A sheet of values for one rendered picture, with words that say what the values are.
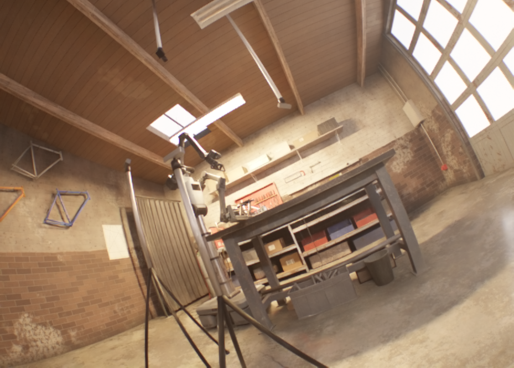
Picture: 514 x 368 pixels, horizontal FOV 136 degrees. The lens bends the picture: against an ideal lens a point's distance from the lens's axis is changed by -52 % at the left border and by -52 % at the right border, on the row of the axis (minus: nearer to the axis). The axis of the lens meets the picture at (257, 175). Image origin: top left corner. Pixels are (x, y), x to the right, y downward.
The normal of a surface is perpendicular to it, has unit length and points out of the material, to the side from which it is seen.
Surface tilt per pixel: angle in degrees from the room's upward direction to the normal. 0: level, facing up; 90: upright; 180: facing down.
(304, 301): 90
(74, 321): 90
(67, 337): 90
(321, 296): 90
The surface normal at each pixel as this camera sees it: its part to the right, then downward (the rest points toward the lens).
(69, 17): 0.33, 0.86
